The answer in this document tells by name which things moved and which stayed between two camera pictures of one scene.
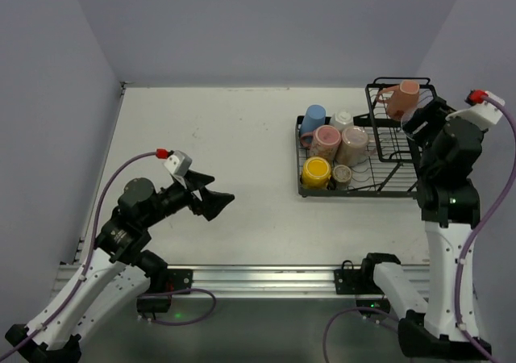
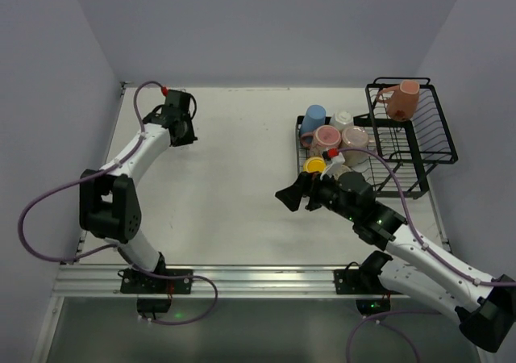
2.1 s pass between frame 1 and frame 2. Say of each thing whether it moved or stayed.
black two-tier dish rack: stayed
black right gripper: moved
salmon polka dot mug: stayed
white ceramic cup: stayed
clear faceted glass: moved
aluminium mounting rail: stayed
